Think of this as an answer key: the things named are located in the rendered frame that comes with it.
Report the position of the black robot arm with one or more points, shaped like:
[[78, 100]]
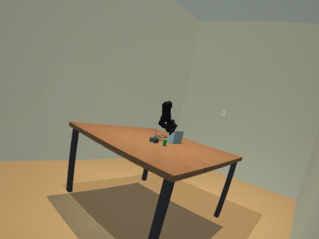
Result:
[[166, 117]]

